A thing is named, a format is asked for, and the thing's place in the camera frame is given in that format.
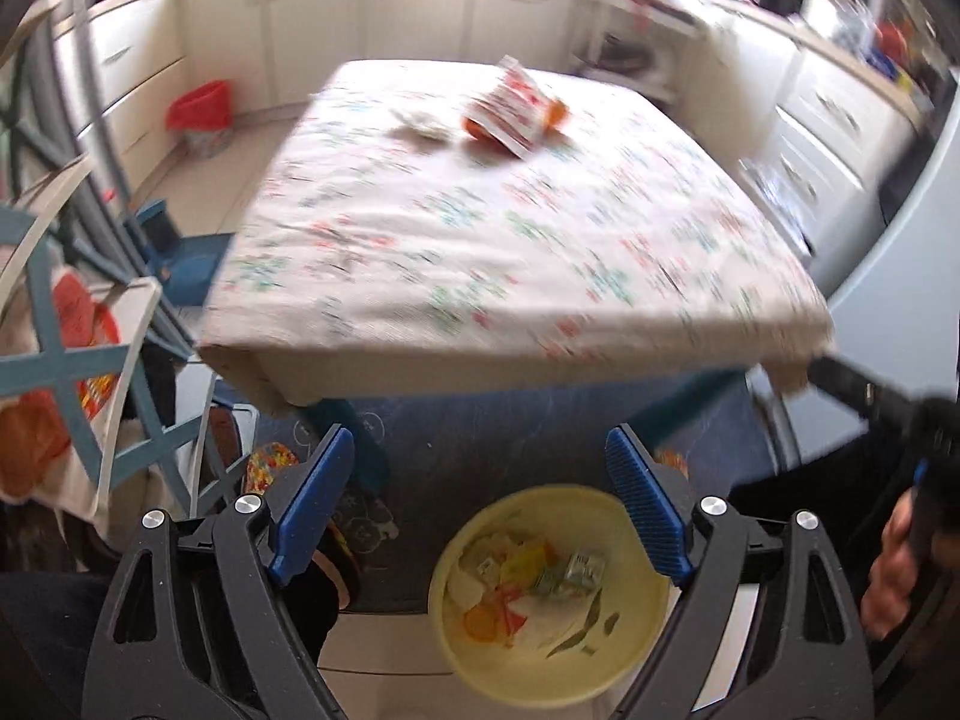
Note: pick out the white cabinet with doors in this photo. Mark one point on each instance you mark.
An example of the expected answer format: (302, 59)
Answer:
(420, 7)

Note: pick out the colourful slipper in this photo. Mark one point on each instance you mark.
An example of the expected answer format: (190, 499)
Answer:
(271, 469)
(671, 463)

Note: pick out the white tissue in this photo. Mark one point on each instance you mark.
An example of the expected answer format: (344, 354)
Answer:
(421, 125)

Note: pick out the white drawer cabinet with worktop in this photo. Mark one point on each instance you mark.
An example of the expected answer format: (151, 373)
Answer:
(825, 127)

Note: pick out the red white snack packet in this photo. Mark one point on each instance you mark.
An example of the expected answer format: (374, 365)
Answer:
(510, 109)

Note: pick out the black wok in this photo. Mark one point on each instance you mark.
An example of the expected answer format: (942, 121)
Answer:
(622, 52)

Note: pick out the blue dustpan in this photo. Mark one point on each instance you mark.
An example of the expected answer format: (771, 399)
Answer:
(191, 262)

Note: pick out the dark blue rug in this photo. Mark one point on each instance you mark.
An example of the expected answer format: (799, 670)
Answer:
(510, 435)

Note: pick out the blue and beige shoe rack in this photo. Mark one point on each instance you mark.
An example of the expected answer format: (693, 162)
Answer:
(67, 360)

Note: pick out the white refrigerator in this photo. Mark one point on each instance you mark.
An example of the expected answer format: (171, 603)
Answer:
(907, 262)

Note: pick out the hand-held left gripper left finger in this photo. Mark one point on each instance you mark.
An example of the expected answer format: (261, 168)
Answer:
(311, 499)

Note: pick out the orange slipper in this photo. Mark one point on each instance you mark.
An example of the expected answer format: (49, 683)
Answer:
(30, 442)

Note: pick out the yellow plastic bin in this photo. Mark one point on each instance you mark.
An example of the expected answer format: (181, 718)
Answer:
(637, 652)

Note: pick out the table with floral cloth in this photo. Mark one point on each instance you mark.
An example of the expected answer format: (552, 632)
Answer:
(487, 262)

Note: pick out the person's right hand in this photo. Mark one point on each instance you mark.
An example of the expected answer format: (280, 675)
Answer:
(892, 577)

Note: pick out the white trolley rack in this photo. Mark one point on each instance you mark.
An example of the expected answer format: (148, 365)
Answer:
(637, 30)

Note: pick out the person's leg in black trousers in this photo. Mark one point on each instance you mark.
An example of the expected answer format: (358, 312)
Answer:
(315, 607)

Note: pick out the red-lined waste basket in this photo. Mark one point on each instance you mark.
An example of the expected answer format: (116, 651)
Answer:
(199, 116)

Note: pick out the grey mop pole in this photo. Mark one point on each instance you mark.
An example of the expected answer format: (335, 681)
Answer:
(94, 90)

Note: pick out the orange peel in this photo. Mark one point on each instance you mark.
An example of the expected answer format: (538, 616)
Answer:
(486, 621)
(557, 116)

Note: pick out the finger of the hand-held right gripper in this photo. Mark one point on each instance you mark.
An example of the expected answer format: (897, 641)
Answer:
(855, 390)

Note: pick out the white cabinet with drawers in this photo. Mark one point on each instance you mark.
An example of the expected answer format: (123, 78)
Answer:
(135, 82)

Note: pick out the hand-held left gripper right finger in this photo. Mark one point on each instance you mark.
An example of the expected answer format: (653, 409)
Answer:
(645, 499)

